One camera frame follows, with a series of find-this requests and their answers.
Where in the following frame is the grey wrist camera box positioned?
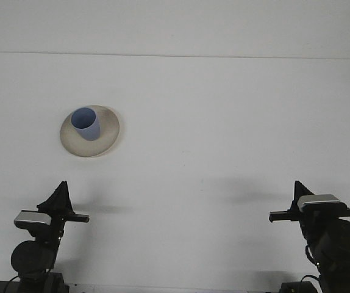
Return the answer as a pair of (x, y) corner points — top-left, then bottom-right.
(13, 209), (52, 228)
(296, 194), (343, 212)

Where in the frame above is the arm's black cable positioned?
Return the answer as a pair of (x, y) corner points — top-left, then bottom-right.
(299, 273), (321, 284)
(4, 273), (21, 293)

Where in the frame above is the pale round plate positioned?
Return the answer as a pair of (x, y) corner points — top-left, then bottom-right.
(60, 104), (124, 159)

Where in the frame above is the pale blue cup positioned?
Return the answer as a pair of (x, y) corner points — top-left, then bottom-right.
(70, 107), (101, 142)

